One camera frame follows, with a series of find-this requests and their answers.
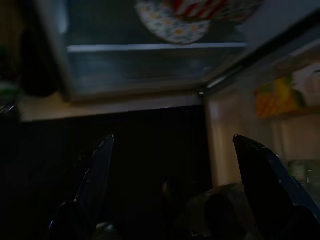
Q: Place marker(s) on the KFC box with Colonel logo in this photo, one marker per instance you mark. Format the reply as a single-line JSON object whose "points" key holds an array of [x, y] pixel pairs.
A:
{"points": [[200, 10]]}

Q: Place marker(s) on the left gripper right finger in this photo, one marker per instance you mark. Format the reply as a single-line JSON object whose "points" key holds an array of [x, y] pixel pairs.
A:
{"points": [[270, 195]]}

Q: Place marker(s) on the clear fridge drawer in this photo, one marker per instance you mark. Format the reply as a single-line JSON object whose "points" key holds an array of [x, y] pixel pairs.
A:
{"points": [[137, 70]]}

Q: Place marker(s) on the glass fridge shelf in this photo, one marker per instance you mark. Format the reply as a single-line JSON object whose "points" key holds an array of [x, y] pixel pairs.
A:
{"points": [[150, 47]]}

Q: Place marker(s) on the glass jar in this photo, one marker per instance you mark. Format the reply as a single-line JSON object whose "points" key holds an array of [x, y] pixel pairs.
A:
{"points": [[302, 172]]}

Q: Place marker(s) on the silver fridge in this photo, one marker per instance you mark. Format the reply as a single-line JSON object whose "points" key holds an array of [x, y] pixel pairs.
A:
{"points": [[62, 62]]}

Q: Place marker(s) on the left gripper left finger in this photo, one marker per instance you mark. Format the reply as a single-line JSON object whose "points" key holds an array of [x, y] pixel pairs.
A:
{"points": [[92, 187]]}

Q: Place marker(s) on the floral plate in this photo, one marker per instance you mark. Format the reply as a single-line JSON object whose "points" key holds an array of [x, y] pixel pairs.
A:
{"points": [[175, 35]]}

